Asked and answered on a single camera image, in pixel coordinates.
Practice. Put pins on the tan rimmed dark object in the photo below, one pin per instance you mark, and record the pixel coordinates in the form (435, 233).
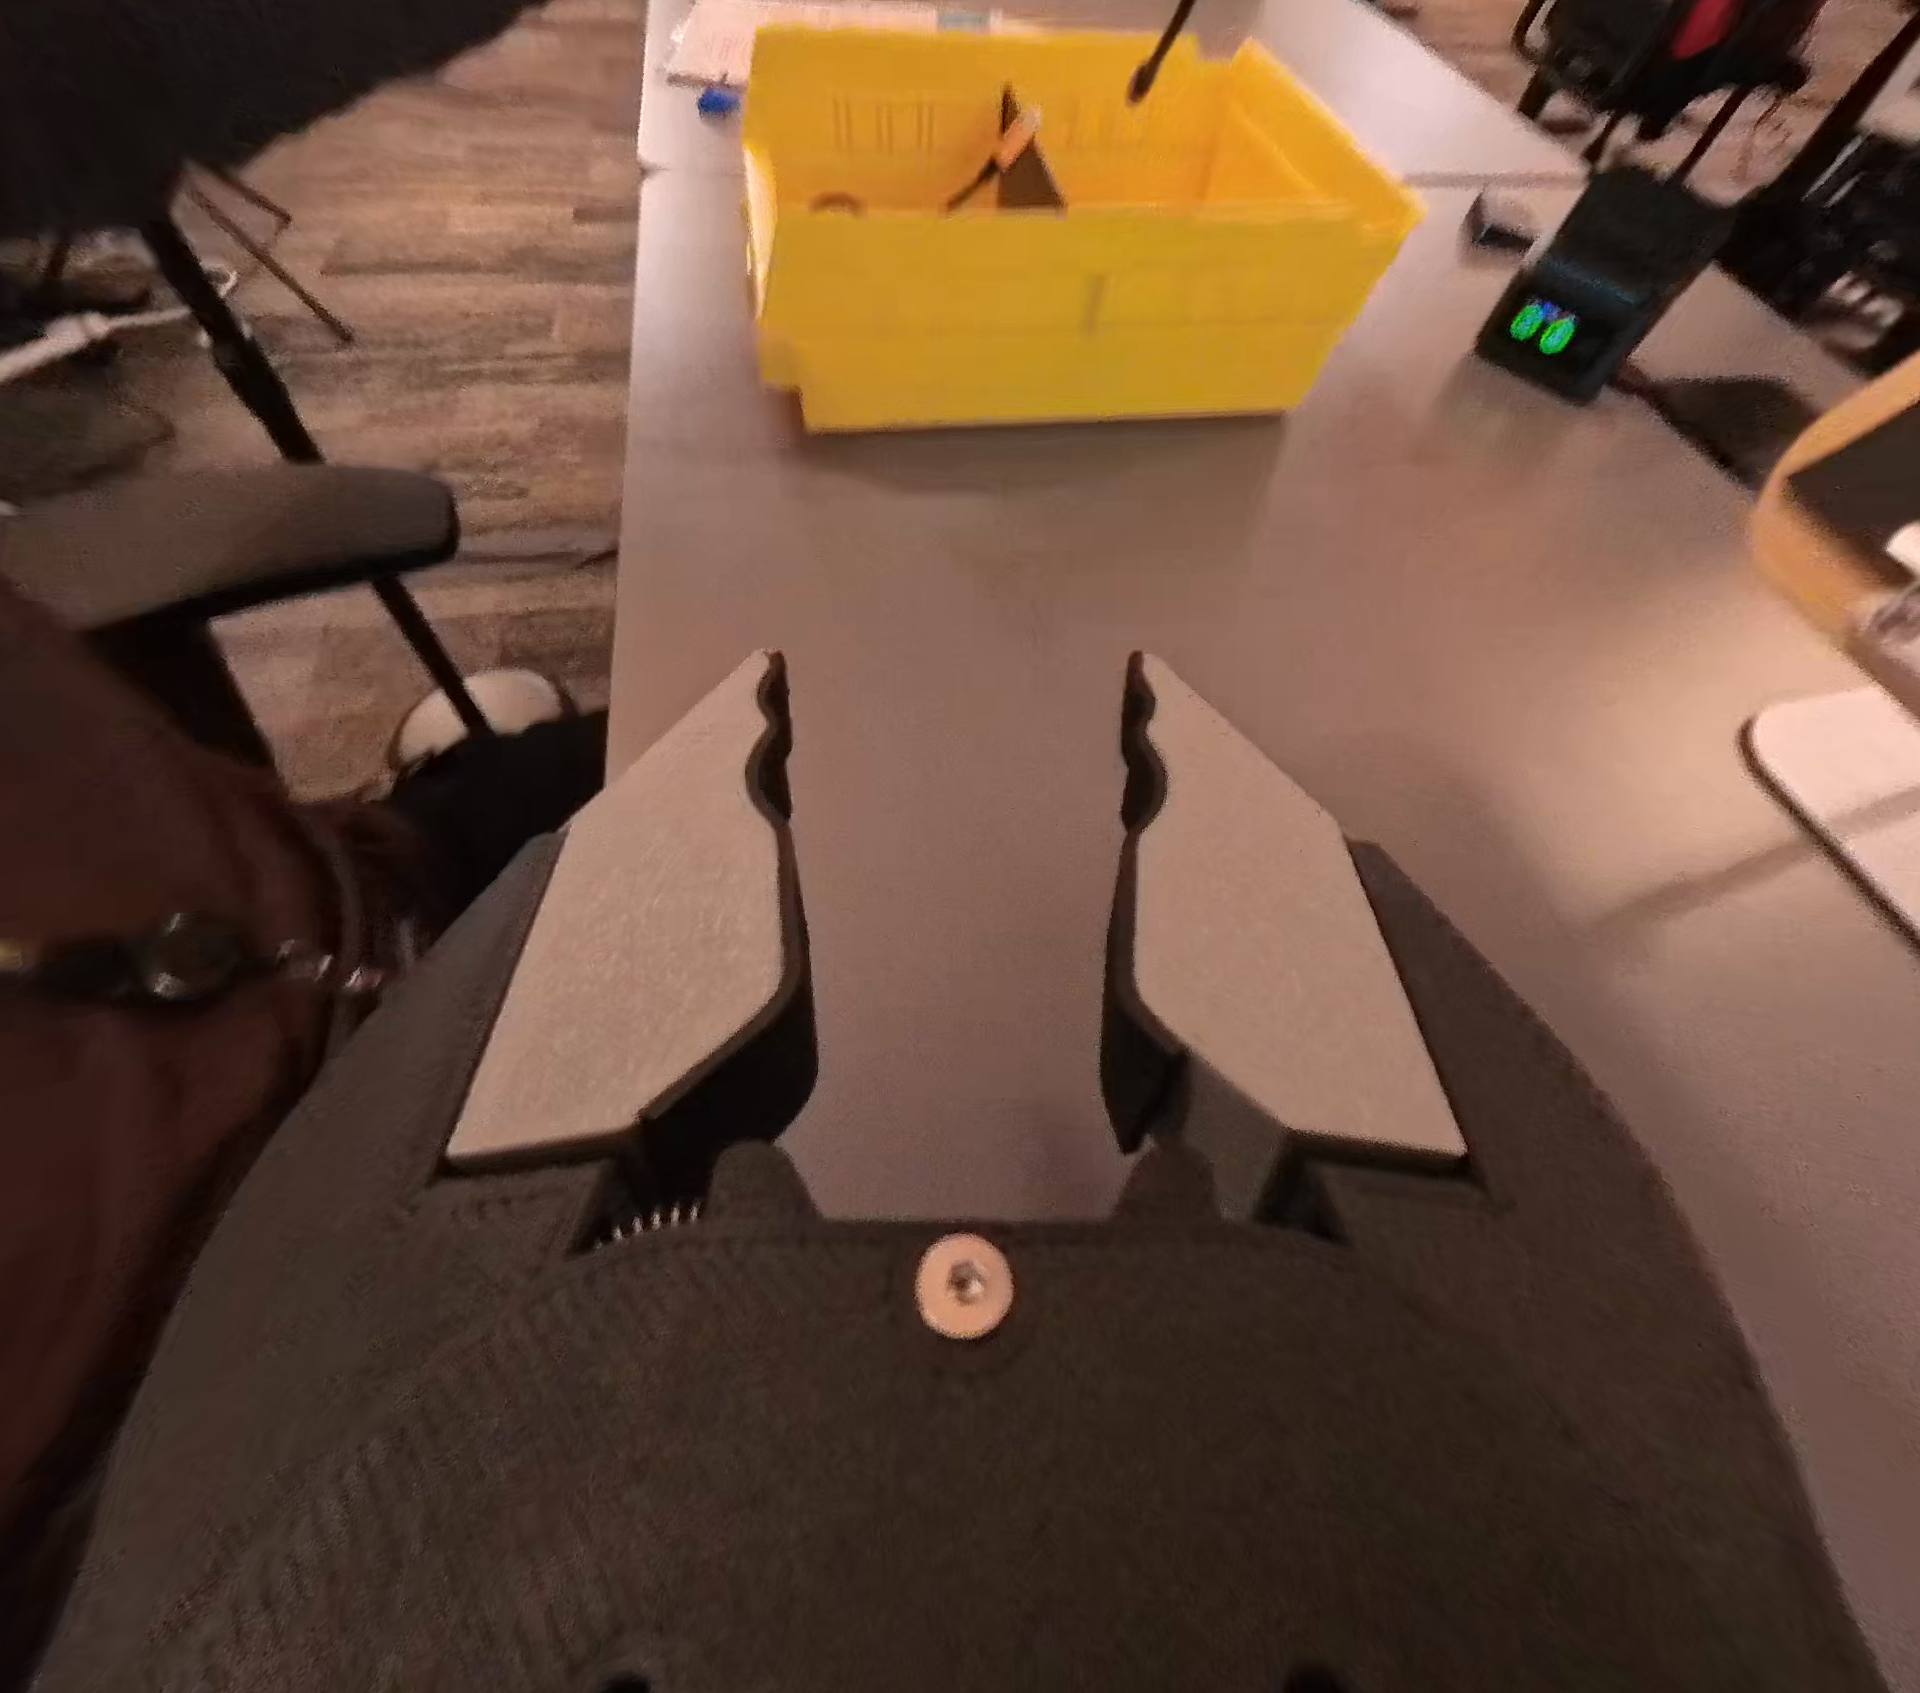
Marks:
(1801, 522)

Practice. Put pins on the yellow plastic bin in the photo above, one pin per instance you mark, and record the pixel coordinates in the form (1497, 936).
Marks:
(1050, 329)

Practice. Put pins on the person's white shoe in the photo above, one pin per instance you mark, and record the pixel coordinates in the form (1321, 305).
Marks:
(481, 703)

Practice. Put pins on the black device with green display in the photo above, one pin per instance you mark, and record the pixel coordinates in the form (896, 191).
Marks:
(1621, 252)

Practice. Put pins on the grey chair armrest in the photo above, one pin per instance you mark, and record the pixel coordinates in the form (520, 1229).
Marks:
(224, 540)

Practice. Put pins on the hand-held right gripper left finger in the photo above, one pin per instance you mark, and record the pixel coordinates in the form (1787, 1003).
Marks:
(644, 960)

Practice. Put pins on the white monitor stand base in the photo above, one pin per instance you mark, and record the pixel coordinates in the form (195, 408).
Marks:
(1853, 779)

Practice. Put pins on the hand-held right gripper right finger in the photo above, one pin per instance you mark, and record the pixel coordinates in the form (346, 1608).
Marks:
(1274, 973)

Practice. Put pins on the white printed paper sheet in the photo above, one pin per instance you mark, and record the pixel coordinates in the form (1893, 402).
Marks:
(840, 28)

